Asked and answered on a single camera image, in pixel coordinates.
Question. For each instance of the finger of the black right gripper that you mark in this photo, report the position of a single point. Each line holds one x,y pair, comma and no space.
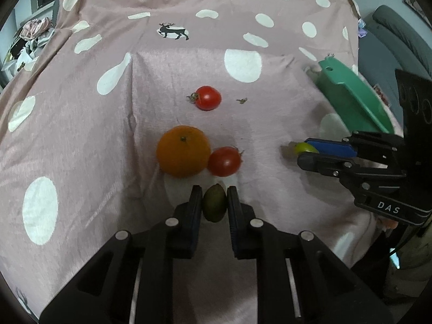
332,148
328,165

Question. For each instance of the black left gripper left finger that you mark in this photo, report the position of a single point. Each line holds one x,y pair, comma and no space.
186,233

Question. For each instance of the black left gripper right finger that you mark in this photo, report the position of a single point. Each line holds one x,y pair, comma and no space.
241,231

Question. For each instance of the dark green olive fruit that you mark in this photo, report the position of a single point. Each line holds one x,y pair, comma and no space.
214,204

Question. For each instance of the small green fruit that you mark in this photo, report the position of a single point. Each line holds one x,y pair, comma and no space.
304,147

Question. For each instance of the orange mandarin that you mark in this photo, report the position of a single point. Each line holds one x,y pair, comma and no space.
183,152

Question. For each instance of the red tomato with stem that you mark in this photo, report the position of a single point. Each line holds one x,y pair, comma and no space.
205,98

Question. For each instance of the green plastic bowl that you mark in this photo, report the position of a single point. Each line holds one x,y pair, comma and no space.
355,102

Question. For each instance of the red snack packet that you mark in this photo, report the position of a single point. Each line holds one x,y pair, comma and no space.
381,95

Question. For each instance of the small dry stem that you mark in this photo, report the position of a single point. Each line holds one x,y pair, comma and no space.
242,101

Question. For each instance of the grey sofa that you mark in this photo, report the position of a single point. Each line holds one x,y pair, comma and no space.
391,43

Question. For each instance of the pink polka dot tablecloth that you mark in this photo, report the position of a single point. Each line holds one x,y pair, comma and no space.
80,126

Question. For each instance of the pile of clothes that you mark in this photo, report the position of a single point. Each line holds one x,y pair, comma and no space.
28,44

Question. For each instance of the framed wall picture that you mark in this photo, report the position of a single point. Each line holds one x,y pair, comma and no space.
414,5

